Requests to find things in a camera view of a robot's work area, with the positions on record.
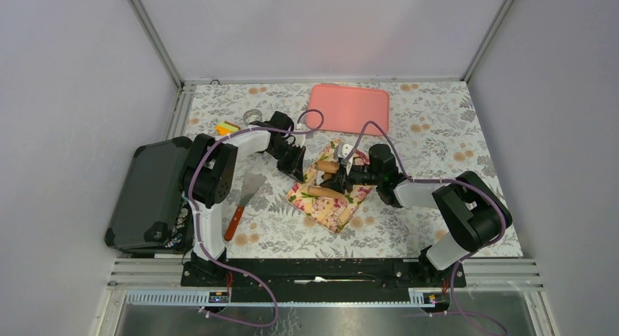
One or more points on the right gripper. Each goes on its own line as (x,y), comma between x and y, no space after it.
(339,182)

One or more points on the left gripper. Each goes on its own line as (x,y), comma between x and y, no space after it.
(293,167)

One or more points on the wooden double-ended roller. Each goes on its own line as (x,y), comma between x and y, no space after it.
(324,168)

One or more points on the floral cutting board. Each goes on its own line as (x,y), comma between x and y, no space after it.
(325,206)

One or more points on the pink plastic tray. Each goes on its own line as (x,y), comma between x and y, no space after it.
(346,109)

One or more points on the metal scraper red handle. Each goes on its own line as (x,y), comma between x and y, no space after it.
(251,184)

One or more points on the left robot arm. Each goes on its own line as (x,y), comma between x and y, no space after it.
(207,175)

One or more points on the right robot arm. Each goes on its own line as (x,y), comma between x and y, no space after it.
(473,214)

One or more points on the orange green toy block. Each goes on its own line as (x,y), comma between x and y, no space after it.
(225,128)

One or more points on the black case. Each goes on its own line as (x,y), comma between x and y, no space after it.
(150,215)

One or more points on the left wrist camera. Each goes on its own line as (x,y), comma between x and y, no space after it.
(301,135)

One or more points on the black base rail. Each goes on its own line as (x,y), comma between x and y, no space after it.
(319,280)

